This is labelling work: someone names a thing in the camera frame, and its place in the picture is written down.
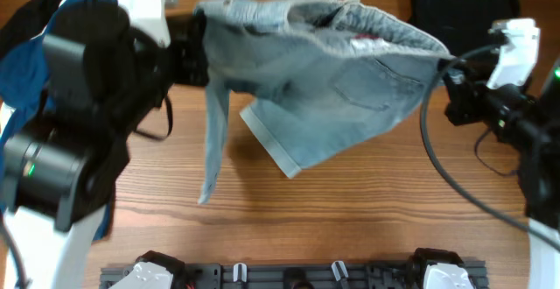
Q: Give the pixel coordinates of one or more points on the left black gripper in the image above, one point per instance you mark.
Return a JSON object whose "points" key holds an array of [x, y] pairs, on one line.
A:
{"points": [[186, 37]]}

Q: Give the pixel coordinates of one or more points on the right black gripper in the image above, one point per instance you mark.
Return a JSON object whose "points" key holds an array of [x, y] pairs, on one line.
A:
{"points": [[458, 95]]}

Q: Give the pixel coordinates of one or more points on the light blue denim shorts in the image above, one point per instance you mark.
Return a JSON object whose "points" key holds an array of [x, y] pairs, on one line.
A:
{"points": [[325, 75]]}

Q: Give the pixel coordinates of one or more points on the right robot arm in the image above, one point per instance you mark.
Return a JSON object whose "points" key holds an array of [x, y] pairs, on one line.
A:
{"points": [[531, 126]]}

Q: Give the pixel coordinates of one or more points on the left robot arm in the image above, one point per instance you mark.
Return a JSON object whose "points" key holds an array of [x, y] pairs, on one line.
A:
{"points": [[106, 76]]}

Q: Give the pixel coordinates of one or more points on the folded black garment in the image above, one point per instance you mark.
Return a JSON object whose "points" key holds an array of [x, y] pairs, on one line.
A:
{"points": [[461, 25]]}

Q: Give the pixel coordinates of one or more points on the black garment at left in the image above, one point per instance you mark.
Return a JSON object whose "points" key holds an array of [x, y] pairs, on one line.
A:
{"points": [[27, 22]]}

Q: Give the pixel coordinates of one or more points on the dark blue t-shirt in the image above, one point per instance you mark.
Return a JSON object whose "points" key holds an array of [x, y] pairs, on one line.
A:
{"points": [[24, 74]]}

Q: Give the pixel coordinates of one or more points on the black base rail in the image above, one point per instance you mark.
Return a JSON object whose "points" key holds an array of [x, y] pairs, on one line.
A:
{"points": [[425, 268]]}

